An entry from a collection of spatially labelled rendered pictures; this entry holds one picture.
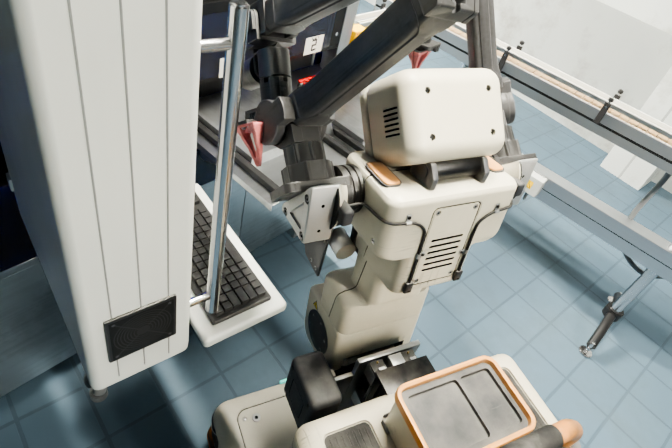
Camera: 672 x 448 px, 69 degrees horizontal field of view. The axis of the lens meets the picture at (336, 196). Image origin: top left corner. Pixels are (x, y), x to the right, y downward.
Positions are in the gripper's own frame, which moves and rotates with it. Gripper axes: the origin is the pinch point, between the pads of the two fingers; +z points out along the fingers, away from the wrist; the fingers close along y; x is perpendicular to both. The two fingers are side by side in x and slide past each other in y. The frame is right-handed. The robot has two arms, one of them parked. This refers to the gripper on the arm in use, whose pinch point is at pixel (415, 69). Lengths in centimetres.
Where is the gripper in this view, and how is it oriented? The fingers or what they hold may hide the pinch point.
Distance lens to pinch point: 154.8
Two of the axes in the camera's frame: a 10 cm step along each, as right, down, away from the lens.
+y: -7.4, -4.5, 5.0
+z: -0.9, 8.1, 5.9
